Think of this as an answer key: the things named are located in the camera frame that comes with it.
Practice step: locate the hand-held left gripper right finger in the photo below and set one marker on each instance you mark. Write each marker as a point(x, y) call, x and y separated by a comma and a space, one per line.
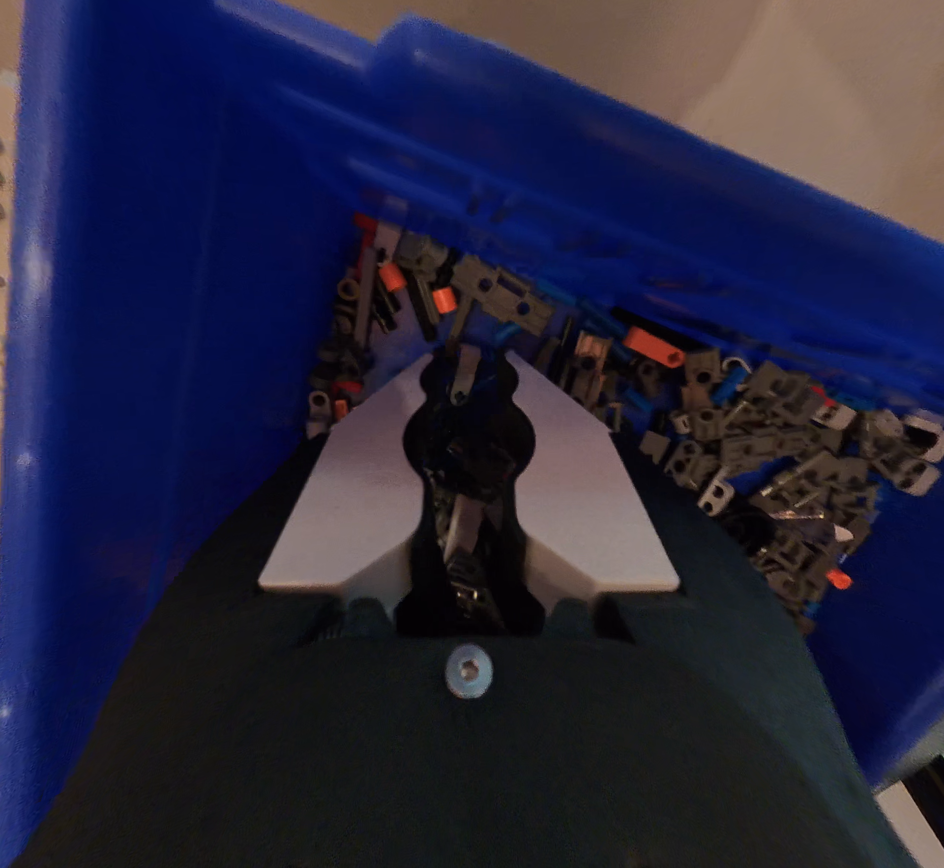
point(597, 514)

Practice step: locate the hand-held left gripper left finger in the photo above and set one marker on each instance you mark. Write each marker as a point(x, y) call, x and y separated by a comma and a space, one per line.
point(339, 514)

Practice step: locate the small grey thin beam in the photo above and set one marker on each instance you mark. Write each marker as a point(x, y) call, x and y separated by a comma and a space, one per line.
point(464, 370)

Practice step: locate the pile of grey building pieces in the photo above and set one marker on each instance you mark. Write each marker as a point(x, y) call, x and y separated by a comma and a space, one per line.
point(774, 440)

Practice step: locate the blue plastic storage bin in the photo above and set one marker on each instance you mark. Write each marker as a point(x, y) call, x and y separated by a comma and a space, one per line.
point(147, 366)

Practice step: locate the orange flat short beam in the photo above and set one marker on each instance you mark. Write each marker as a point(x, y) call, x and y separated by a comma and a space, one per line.
point(649, 344)

